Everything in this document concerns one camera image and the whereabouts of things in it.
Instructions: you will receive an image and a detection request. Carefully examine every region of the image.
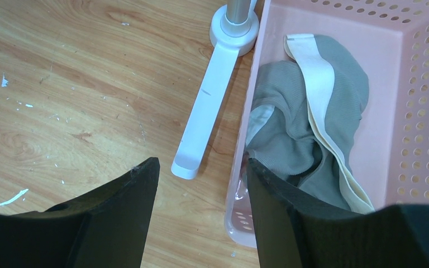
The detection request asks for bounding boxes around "white metal clothes rack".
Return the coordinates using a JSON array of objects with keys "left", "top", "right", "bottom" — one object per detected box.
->
[{"left": 171, "top": 1, "right": 259, "bottom": 180}]

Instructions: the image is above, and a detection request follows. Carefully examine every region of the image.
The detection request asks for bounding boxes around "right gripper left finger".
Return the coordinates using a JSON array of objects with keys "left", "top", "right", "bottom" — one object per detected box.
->
[{"left": 0, "top": 157, "right": 160, "bottom": 267}]

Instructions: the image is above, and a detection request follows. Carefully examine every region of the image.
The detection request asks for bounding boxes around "pink plastic basket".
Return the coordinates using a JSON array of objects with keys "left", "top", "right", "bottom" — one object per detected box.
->
[{"left": 225, "top": 1, "right": 429, "bottom": 247}]

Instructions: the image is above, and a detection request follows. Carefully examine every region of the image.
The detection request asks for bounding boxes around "grey underwear beige waistband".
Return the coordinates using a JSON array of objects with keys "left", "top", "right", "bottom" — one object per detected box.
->
[{"left": 244, "top": 33, "right": 374, "bottom": 214}]

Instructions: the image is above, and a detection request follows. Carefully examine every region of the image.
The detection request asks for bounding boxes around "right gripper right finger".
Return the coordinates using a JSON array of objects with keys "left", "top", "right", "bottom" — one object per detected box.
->
[{"left": 246, "top": 159, "right": 429, "bottom": 267}]

